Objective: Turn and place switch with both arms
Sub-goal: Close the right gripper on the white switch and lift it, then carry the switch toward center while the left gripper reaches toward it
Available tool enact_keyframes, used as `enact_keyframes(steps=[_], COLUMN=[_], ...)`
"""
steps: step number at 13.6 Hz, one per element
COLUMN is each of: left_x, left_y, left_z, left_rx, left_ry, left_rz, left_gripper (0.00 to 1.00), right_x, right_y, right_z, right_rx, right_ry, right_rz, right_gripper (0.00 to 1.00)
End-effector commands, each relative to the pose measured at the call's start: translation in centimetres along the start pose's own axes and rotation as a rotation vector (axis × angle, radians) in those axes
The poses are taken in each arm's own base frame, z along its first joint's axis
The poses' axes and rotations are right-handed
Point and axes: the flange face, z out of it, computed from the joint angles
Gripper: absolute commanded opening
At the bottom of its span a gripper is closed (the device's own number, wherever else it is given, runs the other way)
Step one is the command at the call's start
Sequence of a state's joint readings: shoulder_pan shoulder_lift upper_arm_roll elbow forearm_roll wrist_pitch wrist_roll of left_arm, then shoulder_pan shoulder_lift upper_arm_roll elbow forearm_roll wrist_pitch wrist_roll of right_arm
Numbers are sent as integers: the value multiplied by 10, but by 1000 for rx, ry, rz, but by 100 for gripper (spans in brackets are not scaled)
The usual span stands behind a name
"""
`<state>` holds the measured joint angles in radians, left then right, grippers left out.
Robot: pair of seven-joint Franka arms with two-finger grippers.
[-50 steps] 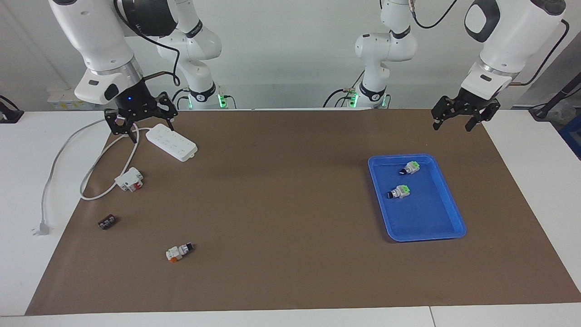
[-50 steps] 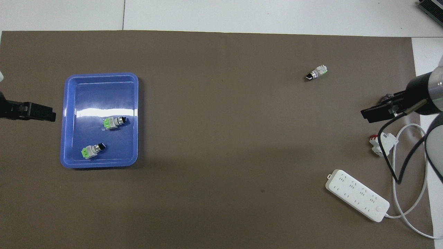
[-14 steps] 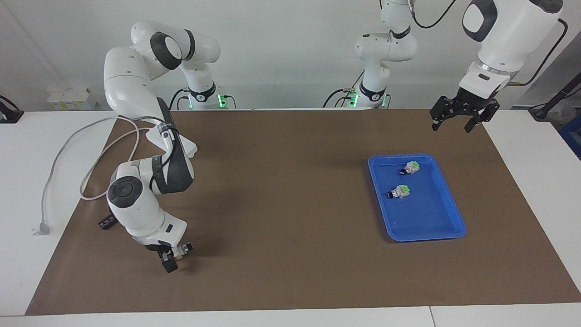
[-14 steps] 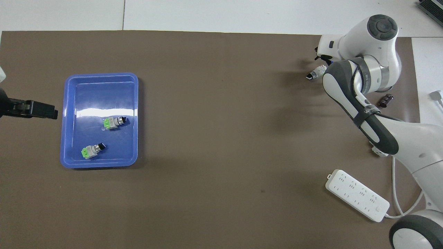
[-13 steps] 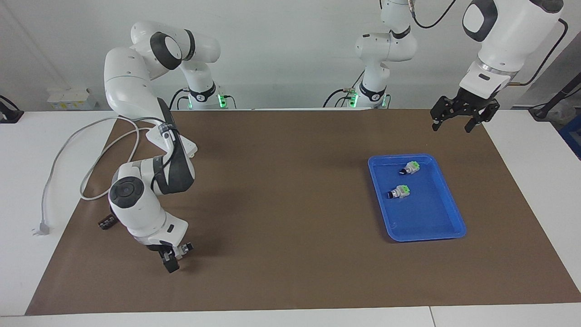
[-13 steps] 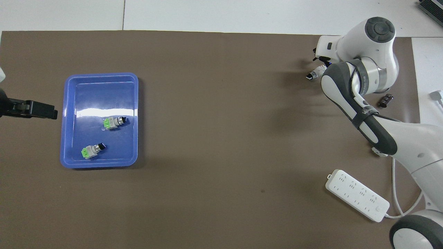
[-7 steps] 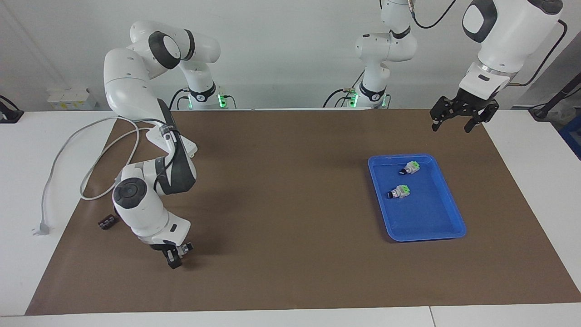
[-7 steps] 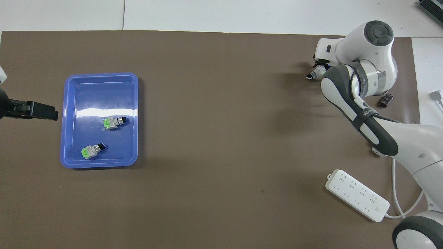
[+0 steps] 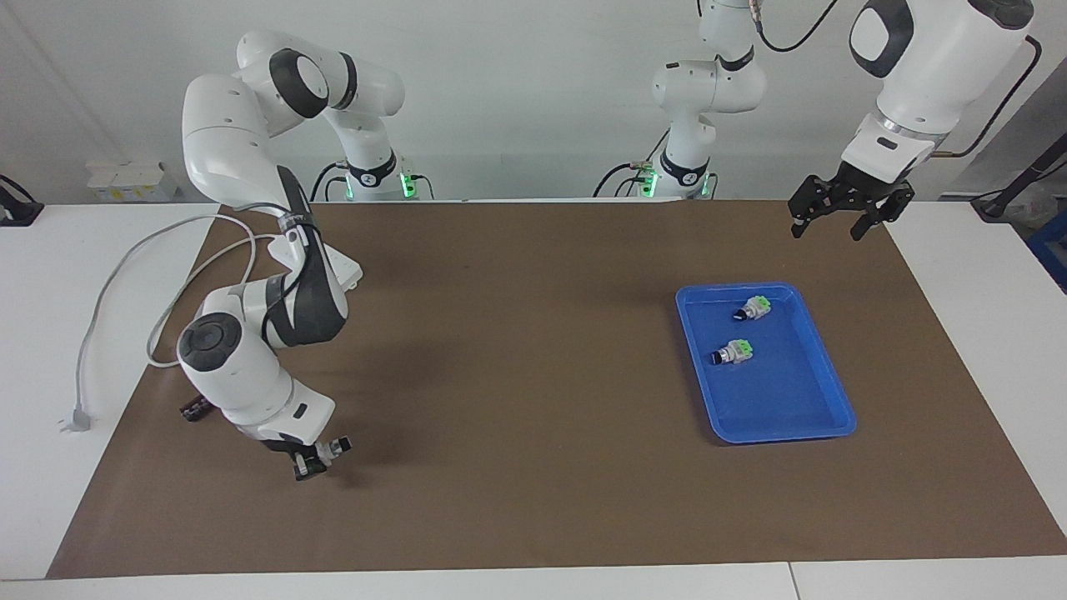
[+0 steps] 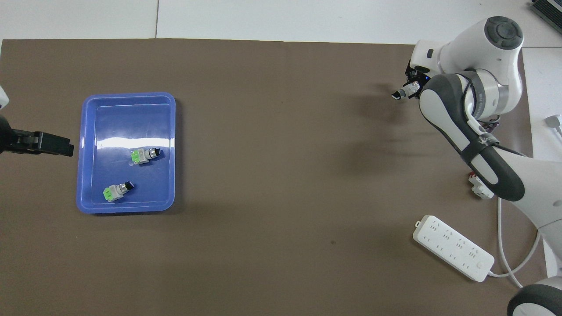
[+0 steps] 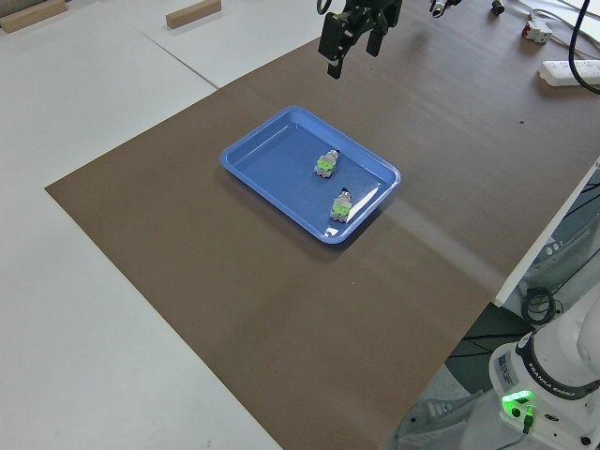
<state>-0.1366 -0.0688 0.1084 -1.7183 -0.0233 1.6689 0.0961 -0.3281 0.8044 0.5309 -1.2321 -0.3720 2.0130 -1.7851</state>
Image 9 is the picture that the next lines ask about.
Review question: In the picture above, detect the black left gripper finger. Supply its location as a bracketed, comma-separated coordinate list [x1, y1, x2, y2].
[850, 183, 916, 242]
[788, 175, 843, 239]

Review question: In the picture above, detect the orange white rotary switch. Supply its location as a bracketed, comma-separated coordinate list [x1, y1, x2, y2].
[315, 437, 353, 473]

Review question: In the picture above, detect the black stand pole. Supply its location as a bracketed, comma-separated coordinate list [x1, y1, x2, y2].
[971, 133, 1067, 222]

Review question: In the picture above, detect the blue crate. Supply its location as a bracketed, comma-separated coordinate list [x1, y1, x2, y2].
[1027, 208, 1067, 294]

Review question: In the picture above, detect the white power strip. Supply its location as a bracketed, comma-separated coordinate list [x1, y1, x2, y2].
[268, 232, 364, 291]

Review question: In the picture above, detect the blue plastic tray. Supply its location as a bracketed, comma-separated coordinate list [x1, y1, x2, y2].
[674, 282, 858, 445]

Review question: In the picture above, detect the brown table mat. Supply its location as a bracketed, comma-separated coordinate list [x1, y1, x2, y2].
[46, 198, 1067, 580]

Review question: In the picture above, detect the white cardboard box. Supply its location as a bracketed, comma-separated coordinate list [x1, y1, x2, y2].
[87, 161, 180, 203]

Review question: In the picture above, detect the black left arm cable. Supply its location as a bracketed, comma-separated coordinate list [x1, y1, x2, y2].
[750, 0, 1044, 159]

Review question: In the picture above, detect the black base cable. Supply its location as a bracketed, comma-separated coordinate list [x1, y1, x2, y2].
[594, 162, 655, 199]
[310, 162, 347, 203]

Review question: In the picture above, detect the white power cord with plug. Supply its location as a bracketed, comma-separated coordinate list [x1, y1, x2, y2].
[58, 212, 284, 434]

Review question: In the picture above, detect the black clamp mount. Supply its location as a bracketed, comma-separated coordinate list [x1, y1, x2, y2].
[0, 175, 44, 228]

